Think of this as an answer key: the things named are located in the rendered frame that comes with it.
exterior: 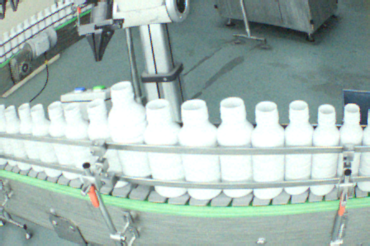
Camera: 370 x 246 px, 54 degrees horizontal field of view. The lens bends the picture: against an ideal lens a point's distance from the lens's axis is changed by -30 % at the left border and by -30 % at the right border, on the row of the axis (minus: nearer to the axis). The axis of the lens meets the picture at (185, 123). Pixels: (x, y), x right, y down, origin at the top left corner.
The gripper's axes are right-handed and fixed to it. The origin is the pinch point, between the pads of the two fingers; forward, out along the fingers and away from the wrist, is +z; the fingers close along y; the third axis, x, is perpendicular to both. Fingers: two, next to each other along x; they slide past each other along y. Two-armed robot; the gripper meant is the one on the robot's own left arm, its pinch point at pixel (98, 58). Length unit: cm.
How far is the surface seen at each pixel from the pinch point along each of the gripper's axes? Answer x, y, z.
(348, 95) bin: 40, 59, 12
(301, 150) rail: -20, 46, 14
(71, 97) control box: -4.4, -5.5, 8.2
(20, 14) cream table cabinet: 260, -288, -66
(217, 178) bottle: -15.4, 30.7, 20.0
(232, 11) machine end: 382, -66, -33
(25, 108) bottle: -16.3, -13.9, 8.5
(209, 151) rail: -19.6, 30.8, 14.4
